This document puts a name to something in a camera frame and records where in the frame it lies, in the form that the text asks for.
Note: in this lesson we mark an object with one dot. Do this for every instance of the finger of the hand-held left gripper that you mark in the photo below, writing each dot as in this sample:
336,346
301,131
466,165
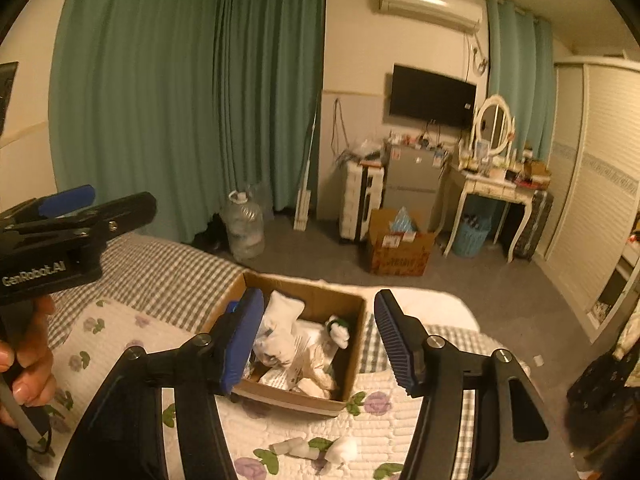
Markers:
65,200
125,210

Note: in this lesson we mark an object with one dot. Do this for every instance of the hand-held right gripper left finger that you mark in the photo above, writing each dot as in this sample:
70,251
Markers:
245,340

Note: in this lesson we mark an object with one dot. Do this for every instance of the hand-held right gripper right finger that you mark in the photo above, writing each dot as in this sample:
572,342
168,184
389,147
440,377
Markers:
395,340

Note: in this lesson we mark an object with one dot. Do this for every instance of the white long sock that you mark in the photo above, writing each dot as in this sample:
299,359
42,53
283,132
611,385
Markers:
280,320

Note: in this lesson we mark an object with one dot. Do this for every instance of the white and green sock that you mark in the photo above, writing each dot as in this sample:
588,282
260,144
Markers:
337,332

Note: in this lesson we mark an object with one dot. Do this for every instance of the white printed plastic package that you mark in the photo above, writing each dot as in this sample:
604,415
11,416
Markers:
310,355

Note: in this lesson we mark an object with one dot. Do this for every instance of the brown cardboard box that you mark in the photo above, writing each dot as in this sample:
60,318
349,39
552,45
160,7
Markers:
320,300

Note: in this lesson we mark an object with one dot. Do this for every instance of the cream fluffy sock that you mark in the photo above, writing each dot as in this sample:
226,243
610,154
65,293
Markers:
342,450

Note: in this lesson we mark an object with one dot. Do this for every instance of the person's left hand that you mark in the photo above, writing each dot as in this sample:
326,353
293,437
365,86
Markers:
25,360

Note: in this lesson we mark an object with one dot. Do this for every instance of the grey checked bedsheet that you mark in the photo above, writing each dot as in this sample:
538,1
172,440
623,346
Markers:
165,270

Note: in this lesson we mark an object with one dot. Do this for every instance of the printed cardboard box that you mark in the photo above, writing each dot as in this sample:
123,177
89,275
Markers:
400,257

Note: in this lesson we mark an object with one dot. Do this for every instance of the floral quilted mat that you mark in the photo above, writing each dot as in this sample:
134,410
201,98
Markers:
280,427

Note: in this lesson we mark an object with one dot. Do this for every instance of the clear water jug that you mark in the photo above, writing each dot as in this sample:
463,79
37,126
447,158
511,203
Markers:
244,230

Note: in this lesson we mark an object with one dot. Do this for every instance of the teal curtain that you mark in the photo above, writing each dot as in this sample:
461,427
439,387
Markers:
522,75
270,85
135,100

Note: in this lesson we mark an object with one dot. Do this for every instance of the blue plastic bag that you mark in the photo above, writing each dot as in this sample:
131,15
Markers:
402,221

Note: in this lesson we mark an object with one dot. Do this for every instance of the blue laundry basket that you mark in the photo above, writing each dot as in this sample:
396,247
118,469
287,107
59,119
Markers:
474,237

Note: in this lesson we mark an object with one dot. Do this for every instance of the white ribbed suitcase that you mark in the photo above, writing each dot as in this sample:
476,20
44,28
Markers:
360,200

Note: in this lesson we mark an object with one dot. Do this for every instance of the white flat mop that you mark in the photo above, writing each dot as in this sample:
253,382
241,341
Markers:
303,205

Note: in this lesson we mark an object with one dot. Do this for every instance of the grey mini fridge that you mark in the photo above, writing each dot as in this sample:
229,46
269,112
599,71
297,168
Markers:
412,185

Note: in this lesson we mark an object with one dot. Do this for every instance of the white dressing table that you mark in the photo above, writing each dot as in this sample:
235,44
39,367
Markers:
492,187

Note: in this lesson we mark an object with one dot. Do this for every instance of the dark hard suitcase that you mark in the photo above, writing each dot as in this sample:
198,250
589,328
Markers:
535,225

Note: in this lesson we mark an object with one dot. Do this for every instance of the dark floral garment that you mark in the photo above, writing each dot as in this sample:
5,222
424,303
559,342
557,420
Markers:
600,390

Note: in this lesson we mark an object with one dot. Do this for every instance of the stack of books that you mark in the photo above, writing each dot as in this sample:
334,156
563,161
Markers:
535,172

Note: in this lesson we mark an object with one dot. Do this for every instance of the oval white vanity mirror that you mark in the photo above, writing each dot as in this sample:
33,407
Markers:
494,125

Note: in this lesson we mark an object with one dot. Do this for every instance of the white louvered wardrobe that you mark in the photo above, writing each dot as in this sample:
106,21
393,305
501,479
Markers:
600,185

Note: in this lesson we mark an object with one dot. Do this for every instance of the white air conditioner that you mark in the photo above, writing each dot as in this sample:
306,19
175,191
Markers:
430,7

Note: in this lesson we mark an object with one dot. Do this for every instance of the black wall television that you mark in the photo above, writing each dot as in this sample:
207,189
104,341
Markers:
432,95

